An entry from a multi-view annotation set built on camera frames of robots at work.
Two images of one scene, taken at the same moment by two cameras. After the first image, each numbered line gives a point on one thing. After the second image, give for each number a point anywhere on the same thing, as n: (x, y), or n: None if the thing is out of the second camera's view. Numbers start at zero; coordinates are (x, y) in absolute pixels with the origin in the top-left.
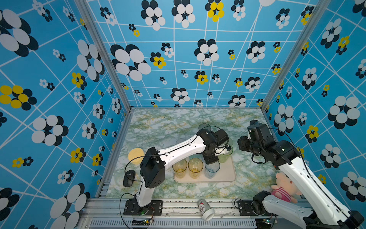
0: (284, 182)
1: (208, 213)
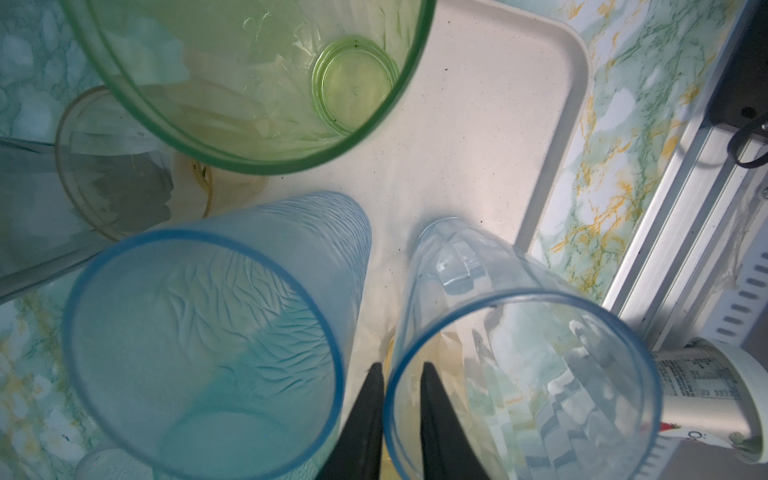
0: None
1: (713, 391)
